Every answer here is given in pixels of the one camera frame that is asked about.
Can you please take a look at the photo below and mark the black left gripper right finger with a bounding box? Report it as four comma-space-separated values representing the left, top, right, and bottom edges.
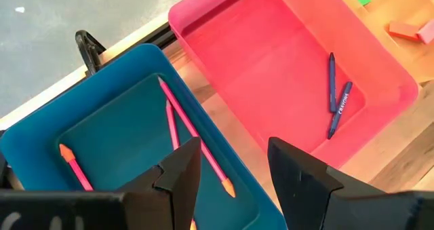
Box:
267, 136, 384, 230

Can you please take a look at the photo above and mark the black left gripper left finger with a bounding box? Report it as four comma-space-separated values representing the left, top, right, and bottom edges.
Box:
117, 137, 202, 230

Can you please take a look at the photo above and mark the pink pencil with orange cap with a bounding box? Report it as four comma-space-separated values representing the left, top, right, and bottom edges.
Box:
58, 143, 95, 192
157, 75, 237, 199
165, 99, 198, 230

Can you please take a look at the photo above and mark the dark blue crayon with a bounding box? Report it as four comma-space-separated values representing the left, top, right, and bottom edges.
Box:
327, 81, 354, 140
328, 52, 338, 114

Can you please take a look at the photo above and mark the orange eraser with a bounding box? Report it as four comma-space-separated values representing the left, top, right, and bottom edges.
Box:
387, 20, 422, 43

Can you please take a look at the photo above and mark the pink eraser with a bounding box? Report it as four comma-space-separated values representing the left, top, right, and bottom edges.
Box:
417, 18, 434, 45

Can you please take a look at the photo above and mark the blue plastic bin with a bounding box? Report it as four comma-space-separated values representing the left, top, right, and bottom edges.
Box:
0, 43, 289, 230

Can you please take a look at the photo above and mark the pink plastic bin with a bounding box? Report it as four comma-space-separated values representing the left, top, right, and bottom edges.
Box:
167, 0, 420, 170

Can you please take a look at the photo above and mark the orange plastic bin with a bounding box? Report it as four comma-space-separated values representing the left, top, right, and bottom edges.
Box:
330, 0, 434, 87

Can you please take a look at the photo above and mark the black frame bracket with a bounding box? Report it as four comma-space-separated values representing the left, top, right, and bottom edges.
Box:
75, 29, 107, 77

